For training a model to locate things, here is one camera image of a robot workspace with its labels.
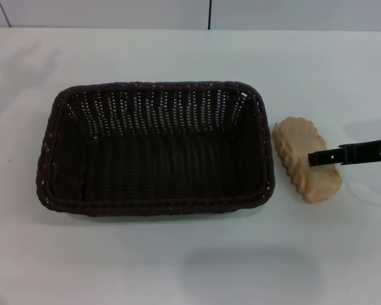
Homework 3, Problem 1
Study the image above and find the orange striped bread loaf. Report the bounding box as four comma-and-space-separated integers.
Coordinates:
272, 116, 343, 203

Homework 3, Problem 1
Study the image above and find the dark brown woven basket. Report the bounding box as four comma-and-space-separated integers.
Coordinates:
36, 81, 276, 217

